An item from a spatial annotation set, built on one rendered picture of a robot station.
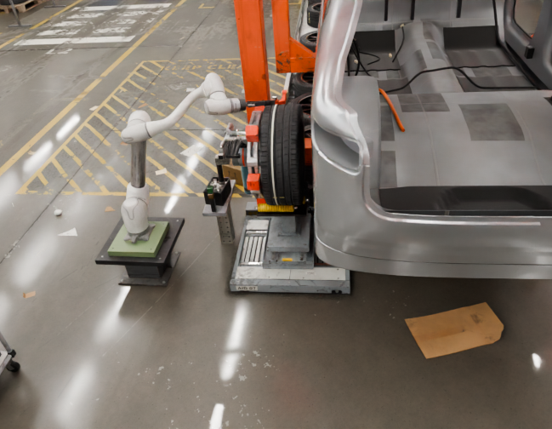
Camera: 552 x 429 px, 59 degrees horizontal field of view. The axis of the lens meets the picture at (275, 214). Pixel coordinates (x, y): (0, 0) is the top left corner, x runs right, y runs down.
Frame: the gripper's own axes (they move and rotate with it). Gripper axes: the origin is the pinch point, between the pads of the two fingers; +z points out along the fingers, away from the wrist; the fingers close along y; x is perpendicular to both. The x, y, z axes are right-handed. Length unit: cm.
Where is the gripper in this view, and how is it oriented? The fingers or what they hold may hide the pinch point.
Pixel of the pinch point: (269, 102)
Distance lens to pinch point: 318.7
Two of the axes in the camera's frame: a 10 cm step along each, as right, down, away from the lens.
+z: 9.5, -1.4, 2.8
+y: 3.2, 3.0, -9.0
